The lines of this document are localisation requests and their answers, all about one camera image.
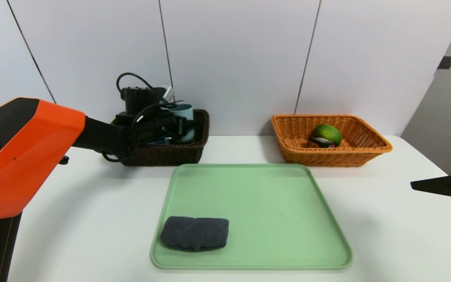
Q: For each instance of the blue-grey plastic cup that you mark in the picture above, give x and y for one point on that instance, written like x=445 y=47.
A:
x=184 y=111

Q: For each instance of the dark wall bracket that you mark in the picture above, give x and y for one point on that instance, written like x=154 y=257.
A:
x=445 y=62

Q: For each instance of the green lime fruit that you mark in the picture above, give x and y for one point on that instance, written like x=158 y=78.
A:
x=327 y=133

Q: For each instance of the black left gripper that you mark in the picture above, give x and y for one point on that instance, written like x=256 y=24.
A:
x=181 y=126

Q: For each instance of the orange and black left arm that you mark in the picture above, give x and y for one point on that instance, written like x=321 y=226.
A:
x=22 y=156

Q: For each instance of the orange wicker basket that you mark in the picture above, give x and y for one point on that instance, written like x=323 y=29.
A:
x=327 y=158

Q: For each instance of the dark brown wicker basket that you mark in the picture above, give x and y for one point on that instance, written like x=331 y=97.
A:
x=170 y=156

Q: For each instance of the dark grey folded towel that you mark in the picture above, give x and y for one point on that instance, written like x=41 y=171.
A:
x=194 y=233

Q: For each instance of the black gum box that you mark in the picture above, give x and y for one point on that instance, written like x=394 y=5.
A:
x=321 y=141

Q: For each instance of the light green plastic tray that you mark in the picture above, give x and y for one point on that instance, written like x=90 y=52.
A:
x=268 y=219

